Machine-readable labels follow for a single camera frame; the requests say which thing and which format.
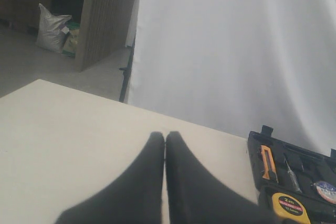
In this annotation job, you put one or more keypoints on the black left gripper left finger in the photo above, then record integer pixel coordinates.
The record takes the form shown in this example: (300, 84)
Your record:
(134, 197)

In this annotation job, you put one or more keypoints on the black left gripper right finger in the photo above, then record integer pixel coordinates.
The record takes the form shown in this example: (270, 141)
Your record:
(196, 196)

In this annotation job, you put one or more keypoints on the black plastic tool case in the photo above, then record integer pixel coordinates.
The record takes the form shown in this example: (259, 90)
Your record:
(309, 167)

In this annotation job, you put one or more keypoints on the black electrical tape roll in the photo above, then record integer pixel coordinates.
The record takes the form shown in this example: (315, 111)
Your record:
(326, 191)

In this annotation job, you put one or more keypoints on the orange utility knife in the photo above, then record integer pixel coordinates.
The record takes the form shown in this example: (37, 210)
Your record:
(269, 165)

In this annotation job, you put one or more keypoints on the yellow tape measure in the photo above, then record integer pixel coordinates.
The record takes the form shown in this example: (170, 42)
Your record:
(287, 207)

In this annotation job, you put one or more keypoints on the clear voltage tester screwdriver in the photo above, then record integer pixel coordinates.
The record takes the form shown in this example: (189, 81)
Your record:
(292, 176)

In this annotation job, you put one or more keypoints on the black backdrop stand pole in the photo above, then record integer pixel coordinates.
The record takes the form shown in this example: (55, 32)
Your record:
(126, 74)

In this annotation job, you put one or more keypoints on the white backdrop cloth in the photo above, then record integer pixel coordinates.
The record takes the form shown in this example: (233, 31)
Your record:
(236, 65)

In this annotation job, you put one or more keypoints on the green yellow bag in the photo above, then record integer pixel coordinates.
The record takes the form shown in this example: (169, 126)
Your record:
(71, 30)

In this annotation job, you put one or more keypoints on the white sack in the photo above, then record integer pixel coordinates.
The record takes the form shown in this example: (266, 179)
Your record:
(50, 32)

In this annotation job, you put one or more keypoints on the wooden slatted cabinet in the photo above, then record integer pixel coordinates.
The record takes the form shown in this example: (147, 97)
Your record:
(103, 30)

